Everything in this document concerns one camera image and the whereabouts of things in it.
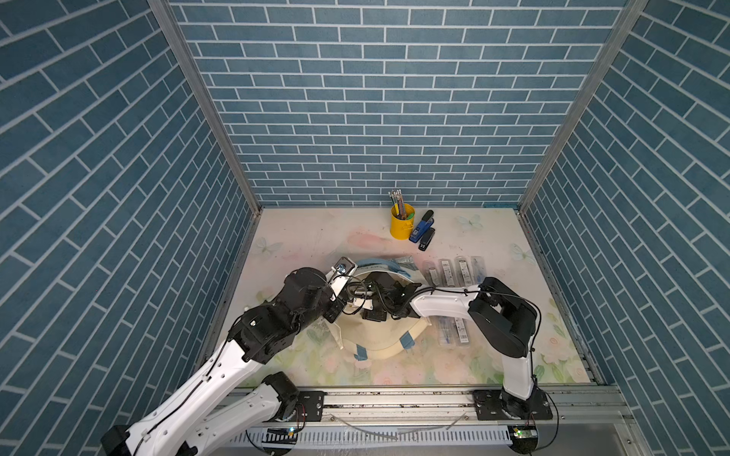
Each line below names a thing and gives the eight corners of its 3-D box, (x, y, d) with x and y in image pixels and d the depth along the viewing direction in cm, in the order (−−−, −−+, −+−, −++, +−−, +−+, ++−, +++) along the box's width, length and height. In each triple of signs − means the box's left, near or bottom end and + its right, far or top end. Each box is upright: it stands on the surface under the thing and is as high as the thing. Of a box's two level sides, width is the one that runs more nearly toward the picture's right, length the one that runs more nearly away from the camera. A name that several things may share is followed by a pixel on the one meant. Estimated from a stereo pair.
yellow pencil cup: (390, 239, 112) (391, 218, 103) (389, 223, 118) (391, 202, 108) (412, 239, 112) (415, 218, 103) (410, 223, 118) (413, 202, 108)
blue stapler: (407, 239, 112) (408, 230, 108) (427, 217, 120) (428, 208, 116) (415, 243, 111) (417, 235, 107) (434, 221, 119) (437, 212, 115)
